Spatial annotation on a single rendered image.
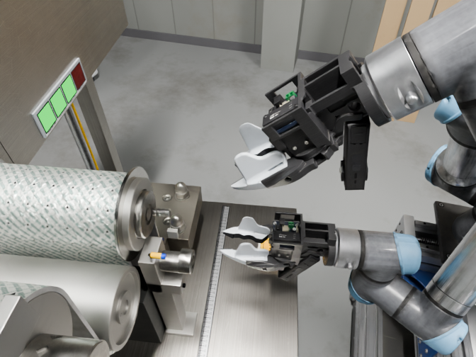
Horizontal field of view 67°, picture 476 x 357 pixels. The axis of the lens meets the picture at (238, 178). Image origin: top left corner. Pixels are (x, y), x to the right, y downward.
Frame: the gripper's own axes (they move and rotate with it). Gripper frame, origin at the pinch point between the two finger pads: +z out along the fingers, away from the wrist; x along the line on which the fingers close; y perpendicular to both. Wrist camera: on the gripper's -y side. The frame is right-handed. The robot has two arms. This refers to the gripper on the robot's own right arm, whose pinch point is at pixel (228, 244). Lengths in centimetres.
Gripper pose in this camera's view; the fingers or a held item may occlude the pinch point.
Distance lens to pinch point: 72.5
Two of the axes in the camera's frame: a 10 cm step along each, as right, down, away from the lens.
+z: -9.9, -0.8, 0.7
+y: 0.0, -6.8, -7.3
